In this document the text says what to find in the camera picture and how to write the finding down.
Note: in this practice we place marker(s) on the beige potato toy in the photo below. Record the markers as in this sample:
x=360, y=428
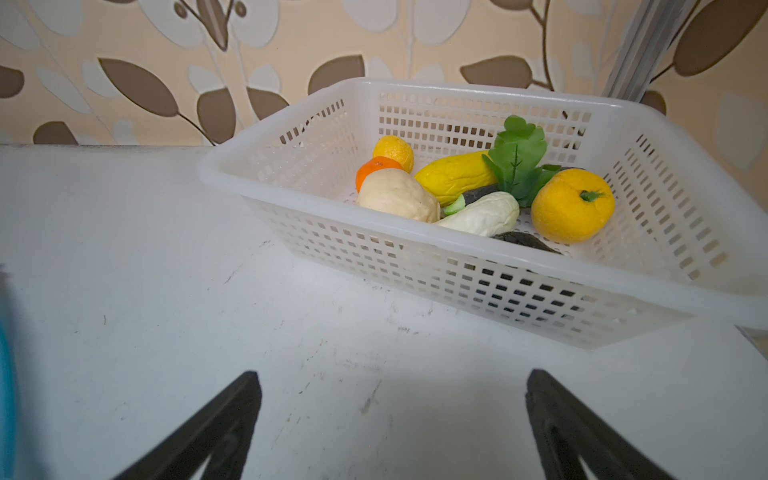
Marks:
x=395, y=192

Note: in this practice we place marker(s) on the white plastic perforated basket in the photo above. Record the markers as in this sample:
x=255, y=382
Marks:
x=684, y=240

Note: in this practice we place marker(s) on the dark eggplant toy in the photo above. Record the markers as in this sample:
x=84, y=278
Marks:
x=525, y=239

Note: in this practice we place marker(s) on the yellow corn toy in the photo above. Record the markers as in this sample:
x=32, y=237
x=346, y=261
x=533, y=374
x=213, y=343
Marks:
x=446, y=179

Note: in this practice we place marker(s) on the yellow orange with green stem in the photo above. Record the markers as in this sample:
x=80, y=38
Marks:
x=573, y=207

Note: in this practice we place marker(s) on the white radish with green leaves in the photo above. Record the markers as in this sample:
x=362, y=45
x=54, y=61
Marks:
x=515, y=159

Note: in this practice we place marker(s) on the aluminium frame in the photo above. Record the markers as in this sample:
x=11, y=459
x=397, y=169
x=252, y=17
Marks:
x=654, y=27

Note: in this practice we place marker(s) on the clear zip bag blue zipper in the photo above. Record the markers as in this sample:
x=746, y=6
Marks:
x=8, y=394

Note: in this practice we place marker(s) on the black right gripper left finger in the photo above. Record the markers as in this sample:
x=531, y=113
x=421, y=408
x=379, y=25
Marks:
x=215, y=440

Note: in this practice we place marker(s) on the small yellow lemon toy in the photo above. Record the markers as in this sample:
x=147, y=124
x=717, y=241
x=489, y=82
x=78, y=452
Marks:
x=396, y=149

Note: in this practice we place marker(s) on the orange toy fruit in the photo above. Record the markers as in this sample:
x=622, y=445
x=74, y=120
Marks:
x=375, y=164

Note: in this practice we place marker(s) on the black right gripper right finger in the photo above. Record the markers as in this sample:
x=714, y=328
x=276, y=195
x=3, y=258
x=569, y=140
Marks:
x=569, y=437

